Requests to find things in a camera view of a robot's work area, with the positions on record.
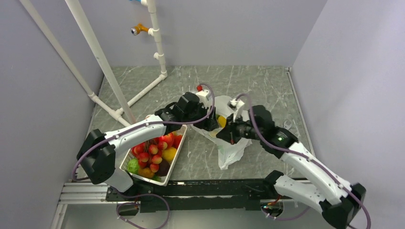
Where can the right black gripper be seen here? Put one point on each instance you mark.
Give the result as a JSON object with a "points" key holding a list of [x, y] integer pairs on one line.
{"points": [[228, 133]]}

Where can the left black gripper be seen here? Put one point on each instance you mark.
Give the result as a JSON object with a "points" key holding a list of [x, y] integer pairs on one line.
{"points": [[208, 124]]}

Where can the white plastic bag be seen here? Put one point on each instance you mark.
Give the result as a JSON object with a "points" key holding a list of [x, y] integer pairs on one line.
{"points": [[227, 153]]}

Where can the red lychee bunch fake fruit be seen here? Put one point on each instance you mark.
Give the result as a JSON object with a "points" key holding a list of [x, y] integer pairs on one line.
{"points": [[148, 154]]}

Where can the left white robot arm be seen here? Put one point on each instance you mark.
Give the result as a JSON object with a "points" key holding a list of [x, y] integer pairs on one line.
{"points": [[98, 152]]}

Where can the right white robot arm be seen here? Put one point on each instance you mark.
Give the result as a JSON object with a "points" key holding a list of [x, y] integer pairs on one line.
{"points": [[336, 199]]}

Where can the red strawberry fake fruit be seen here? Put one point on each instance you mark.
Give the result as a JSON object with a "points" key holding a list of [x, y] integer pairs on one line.
{"points": [[177, 141]]}

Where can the red apple fake fruit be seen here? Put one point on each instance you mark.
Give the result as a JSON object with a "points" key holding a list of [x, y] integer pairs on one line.
{"points": [[166, 141]]}

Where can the yellow mango fake fruit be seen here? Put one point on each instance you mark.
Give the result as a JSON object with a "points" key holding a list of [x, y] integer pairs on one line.
{"points": [[169, 154]]}

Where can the dark purple fake fruit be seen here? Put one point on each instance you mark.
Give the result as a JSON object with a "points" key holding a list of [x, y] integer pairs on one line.
{"points": [[164, 167]]}

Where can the brown kiwi fake fruit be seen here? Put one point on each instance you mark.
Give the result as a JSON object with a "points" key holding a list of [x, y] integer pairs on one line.
{"points": [[146, 173]]}

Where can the green round fake fruit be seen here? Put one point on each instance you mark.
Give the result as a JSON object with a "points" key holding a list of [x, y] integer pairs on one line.
{"points": [[133, 166]]}

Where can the silver wrench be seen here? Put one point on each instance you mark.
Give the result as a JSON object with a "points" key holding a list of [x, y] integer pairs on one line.
{"points": [[287, 124]]}

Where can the orange silver valve knob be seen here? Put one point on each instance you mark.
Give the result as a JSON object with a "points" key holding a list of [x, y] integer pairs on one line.
{"points": [[136, 30]]}

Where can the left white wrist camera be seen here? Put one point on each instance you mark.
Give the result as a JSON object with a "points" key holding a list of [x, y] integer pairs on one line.
{"points": [[204, 95]]}

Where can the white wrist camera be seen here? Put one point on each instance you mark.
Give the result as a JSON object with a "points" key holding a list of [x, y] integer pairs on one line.
{"points": [[204, 95], [237, 106]]}

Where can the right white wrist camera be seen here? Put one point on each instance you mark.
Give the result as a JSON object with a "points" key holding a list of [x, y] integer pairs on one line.
{"points": [[237, 106]]}

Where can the white PVC pipe frame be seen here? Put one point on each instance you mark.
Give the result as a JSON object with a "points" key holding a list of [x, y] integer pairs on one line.
{"points": [[124, 114]]}

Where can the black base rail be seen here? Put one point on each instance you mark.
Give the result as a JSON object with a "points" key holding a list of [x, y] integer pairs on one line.
{"points": [[247, 194]]}

